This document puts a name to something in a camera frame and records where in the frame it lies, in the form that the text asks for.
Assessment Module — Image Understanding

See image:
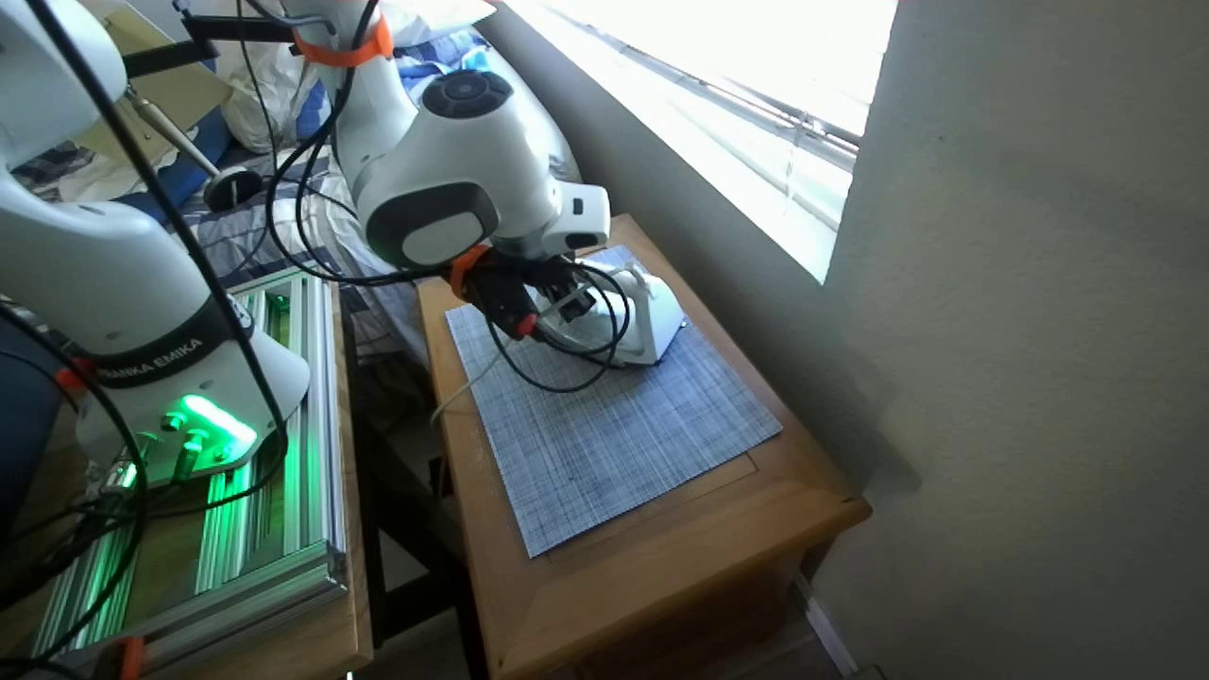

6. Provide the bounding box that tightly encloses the grey woven placemat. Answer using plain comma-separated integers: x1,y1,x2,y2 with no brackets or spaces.
444,245,784,559

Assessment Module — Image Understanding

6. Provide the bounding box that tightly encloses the window with blinds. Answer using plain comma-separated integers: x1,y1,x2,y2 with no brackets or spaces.
499,0,900,285

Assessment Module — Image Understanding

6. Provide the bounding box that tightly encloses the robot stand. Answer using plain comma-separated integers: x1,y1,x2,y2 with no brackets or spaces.
0,269,375,680

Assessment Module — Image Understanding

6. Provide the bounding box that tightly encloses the white iron cord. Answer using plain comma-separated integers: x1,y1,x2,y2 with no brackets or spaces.
430,342,517,426

